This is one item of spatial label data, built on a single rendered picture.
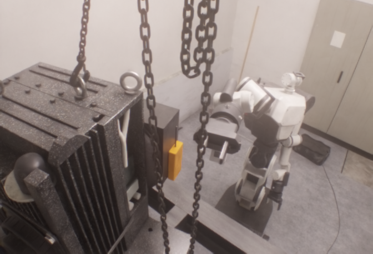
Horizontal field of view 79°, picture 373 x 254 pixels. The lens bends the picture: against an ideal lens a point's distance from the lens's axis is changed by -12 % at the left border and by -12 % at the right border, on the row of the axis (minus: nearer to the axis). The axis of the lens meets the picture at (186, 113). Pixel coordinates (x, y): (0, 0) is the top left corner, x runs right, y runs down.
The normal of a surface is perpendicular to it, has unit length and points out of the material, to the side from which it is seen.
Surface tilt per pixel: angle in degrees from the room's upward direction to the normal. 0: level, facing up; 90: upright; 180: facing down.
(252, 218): 0
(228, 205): 0
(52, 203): 90
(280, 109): 70
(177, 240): 0
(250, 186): 15
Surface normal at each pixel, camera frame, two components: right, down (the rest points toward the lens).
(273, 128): -0.26, 0.44
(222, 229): 0.07, -0.81
